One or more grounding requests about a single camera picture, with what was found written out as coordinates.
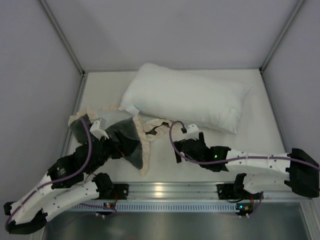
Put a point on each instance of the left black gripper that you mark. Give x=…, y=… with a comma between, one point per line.
x=116, y=139

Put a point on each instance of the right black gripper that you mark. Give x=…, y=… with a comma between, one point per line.
x=189, y=146

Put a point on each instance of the white pillowcase with cream ruffle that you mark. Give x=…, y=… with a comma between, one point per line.
x=111, y=122

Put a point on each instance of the white pillow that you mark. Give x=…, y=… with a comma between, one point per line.
x=182, y=96

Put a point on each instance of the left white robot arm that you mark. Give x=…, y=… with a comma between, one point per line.
x=30, y=214

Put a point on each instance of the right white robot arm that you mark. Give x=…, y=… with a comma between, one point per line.
x=255, y=173

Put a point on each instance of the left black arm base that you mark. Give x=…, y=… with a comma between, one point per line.
x=119, y=191

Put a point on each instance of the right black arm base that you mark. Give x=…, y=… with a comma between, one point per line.
x=227, y=192

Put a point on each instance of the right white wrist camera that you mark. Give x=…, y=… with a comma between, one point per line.
x=191, y=131

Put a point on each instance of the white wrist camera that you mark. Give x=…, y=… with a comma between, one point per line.
x=98, y=129
x=191, y=131

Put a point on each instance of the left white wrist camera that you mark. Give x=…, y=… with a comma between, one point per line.
x=98, y=129

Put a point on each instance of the aluminium mounting rail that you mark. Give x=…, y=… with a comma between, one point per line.
x=137, y=192

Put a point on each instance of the perforated grey cable duct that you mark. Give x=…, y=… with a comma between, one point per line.
x=182, y=207

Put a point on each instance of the right aluminium frame post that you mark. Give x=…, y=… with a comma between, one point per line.
x=282, y=34

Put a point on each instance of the aluminium frame post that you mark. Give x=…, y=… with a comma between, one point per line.
x=282, y=34
x=61, y=35

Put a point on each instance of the left aluminium frame post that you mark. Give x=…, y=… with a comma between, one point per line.
x=61, y=35

